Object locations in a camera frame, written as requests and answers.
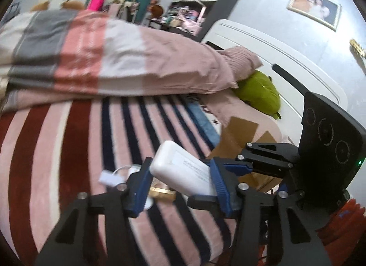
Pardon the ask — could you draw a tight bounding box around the red pink striped blanket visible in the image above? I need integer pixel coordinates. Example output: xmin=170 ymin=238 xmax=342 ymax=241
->
xmin=0 ymin=95 xmax=235 ymax=266

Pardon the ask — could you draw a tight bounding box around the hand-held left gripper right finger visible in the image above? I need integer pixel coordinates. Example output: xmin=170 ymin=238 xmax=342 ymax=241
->
xmin=210 ymin=157 xmax=333 ymax=266

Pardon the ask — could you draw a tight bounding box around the brown plush toy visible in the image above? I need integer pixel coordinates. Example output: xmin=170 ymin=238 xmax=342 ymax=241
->
xmin=30 ymin=0 xmax=52 ymax=12
xmin=59 ymin=0 xmax=86 ymax=10

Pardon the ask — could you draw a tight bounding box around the gold flat box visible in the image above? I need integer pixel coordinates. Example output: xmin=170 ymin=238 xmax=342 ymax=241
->
xmin=148 ymin=186 xmax=177 ymax=201

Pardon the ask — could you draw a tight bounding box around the pink bottle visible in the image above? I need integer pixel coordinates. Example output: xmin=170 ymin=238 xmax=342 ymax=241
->
xmin=87 ymin=0 xmax=106 ymax=12

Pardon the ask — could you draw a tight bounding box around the white charging cable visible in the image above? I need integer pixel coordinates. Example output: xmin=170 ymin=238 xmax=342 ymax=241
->
xmin=99 ymin=165 xmax=155 ymax=213

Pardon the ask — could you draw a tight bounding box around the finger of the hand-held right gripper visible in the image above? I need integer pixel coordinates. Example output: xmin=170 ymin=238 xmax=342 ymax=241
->
xmin=187 ymin=194 xmax=223 ymax=214
xmin=223 ymin=142 xmax=300 ymax=178

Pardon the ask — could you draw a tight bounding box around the pink ribbed pillow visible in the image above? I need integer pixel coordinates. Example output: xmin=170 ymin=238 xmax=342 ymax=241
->
xmin=221 ymin=45 xmax=264 ymax=85

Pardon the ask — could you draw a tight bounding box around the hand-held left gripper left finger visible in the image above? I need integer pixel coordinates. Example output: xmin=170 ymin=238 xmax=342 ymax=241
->
xmin=34 ymin=157 xmax=155 ymax=266

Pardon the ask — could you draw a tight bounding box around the framed wall picture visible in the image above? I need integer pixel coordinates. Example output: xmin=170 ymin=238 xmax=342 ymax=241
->
xmin=287 ymin=0 xmax=342 ymax=32

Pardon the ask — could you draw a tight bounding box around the blue denim cloth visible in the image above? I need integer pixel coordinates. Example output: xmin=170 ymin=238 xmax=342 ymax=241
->
xmin=187 ymin=102 xmax=221 ymax=150

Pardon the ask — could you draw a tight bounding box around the gold wall ornament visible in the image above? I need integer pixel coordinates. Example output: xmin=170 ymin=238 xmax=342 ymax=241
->
xmin=349 ymin=38 xmax=366 ymax=64

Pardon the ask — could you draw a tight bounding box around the brown cardboard box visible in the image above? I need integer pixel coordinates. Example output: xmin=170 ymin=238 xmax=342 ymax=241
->
xmin=206 ymin=116 xmax=288 ymax=196

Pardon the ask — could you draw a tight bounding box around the green plush toy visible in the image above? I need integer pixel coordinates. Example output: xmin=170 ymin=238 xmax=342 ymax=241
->
xmin=233 ymin=69 xmax=283 ymax=120

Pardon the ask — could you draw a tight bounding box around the pink star-print sheet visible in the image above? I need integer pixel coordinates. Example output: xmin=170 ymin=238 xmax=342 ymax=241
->
xmin=186 ymin=88 xmax=291 ymax=144

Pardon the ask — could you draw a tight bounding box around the white headboard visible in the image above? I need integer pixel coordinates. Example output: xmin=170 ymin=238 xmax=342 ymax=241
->
xmin=204 ymin=19 xmax=348 ymax=144

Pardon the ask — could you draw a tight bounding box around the pink grey folded quilt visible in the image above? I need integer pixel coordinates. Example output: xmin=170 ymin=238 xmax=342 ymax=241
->
xmin=0 ymin=9 xmax=240 ymax=112

